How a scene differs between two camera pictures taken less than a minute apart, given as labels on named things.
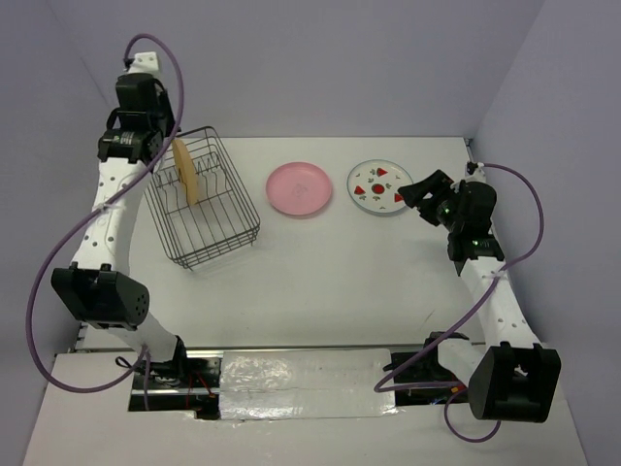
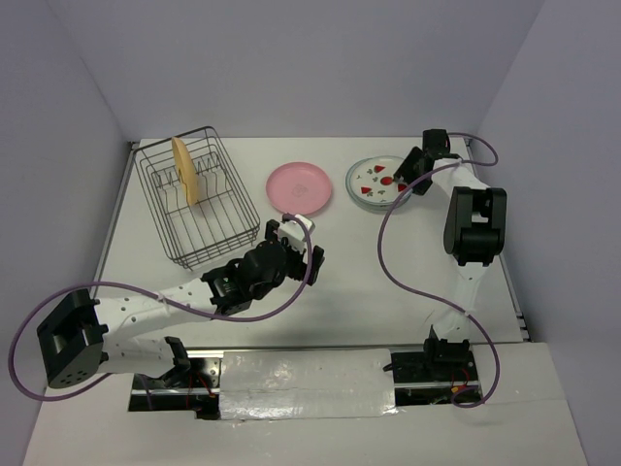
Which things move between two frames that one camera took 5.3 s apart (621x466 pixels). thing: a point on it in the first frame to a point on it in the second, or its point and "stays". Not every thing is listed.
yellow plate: (187, 171) stays
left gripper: (165, 102) to (300, 267)
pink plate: (298, 187) stays
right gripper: (437, 183) to (406, 169)
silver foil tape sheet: (306, 383) stays
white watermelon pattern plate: (373, 186) stays
